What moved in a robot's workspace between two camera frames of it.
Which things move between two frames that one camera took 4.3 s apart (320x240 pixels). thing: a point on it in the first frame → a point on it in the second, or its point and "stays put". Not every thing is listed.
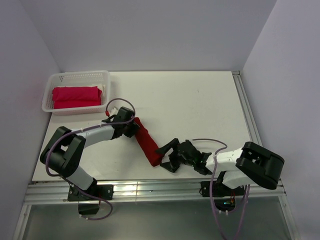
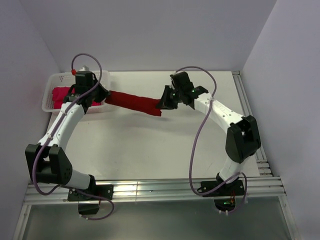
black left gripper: [134, 127] → [104, 93]
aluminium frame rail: [179, 193] stays put
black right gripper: [173, 143] → [165, 103]
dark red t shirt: [147, 144] → [141, 104]
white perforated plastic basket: [73, 78] stays put
